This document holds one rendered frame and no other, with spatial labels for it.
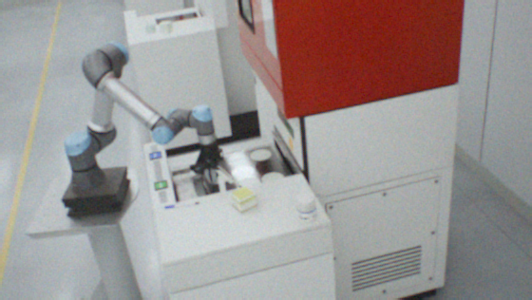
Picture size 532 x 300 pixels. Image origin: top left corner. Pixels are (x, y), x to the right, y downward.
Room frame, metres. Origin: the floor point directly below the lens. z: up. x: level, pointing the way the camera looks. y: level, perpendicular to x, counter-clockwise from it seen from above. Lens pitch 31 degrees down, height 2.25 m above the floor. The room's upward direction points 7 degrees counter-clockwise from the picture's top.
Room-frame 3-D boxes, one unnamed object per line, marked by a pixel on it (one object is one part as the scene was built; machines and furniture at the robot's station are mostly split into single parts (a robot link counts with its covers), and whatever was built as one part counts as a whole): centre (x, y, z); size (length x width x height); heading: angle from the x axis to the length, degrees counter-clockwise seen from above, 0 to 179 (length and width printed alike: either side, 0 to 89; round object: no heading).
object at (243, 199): (1.77, 0.10, 1.00); 0.07 x 0.07 x 0.07; 30
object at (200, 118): (2.06, 0.24, 1.21); 0.09 x 0.08 x 0.11; 64
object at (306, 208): (1.65, -0.12, 1.01); 0.07 x 0.07 x 0.10
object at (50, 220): (2.18, 0.83, 0.75); 0.45 x 0.44 x 0.13; 88
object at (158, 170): (2.12, 0.48, 0.89); 0.55 x 0.09 x 0.14; 11
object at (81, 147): (2.19, 0.81, 1.07); 0.13 x 0.12 x 0.14; 154
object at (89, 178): (2.18, 0.81, 0.96); 0.15 x 0.15 x 0.10
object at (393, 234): (2.42, -0.41, 0.41); 0.82 x 0.71 x 0.82; 11
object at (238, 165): (2.12, 0.11, 0.90); 0.34 x 0.34 x 0.01; 11
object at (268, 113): (2.36, -0.07, 1.02); 0.82 x 0.03 x 0.40; 11
